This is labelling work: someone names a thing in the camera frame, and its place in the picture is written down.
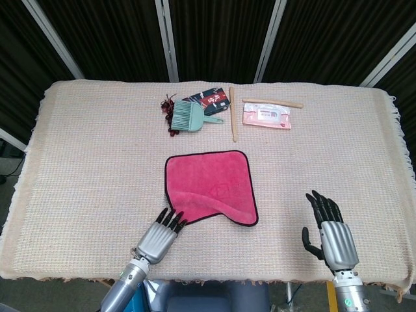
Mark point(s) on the metal table leg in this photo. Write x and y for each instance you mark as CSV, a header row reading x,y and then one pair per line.
x,y
288,292

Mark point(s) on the blue plastic base cover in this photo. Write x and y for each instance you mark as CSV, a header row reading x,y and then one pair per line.
x,y
138,302

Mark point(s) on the dark grey robot torso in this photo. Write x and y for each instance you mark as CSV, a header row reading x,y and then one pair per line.
x,y
208,299

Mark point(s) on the thin wooden stick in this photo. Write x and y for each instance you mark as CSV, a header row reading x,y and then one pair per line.
x,y
292,104

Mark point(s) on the teal plastic hand brush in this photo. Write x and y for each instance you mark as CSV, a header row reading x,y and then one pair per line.
x,y
191,117

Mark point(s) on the yellow upright bar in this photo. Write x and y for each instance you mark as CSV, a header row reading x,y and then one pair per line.
x,y
330,295

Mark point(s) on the thick wooden stick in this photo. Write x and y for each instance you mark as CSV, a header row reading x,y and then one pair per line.
x,y
233,123

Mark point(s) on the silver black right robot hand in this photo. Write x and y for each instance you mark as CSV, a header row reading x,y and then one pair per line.
x,y
338,243

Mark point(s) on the pink cloth black trim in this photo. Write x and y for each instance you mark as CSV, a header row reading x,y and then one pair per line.
x,y
211,182

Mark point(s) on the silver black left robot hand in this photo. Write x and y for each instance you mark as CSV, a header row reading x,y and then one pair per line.
x,y
156,243

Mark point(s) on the white partition post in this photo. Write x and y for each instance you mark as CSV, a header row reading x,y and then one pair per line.
x,y
11,138
49,32
269,39
167,39
386,63

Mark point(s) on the dark red berry bunch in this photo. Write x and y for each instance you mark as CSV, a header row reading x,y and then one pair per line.
x,y
167,109

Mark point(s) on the dark printed card box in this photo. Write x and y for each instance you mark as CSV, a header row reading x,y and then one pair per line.
x,y
211,99

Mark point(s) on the beige woven tablecloth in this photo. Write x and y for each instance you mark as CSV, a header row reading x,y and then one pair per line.
x,y
81,178

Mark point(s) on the pink wet wipes pack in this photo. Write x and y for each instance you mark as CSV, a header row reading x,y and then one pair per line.
x,y
266,117

